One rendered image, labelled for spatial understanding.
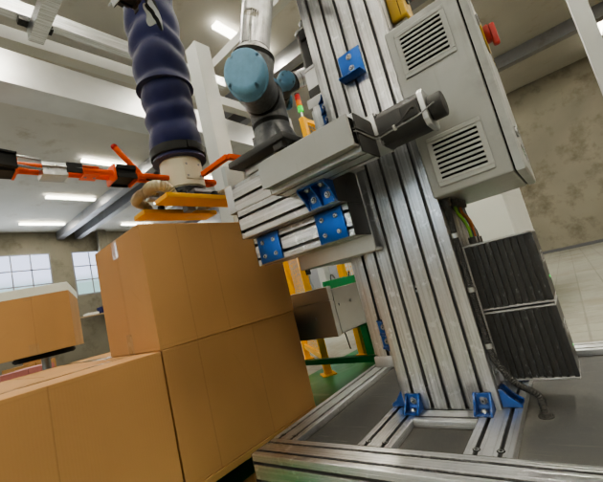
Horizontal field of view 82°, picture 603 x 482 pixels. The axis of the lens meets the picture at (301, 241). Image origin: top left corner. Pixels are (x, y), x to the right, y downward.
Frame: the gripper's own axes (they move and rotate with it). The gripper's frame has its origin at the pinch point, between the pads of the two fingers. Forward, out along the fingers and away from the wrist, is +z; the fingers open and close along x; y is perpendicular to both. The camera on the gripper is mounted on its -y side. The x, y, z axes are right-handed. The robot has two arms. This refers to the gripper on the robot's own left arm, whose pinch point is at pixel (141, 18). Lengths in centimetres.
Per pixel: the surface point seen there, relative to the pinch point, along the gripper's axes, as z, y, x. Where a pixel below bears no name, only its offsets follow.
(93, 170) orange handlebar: 34, 37, 4
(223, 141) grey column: -52, 127, -149
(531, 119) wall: -216, -92, -1111
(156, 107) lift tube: 5.0, 32.6, -22.3
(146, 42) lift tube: -23.7, 30.9, -22.7
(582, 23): -76, -140, -340
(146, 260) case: 70, 22, -1
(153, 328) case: 90, 24, 0
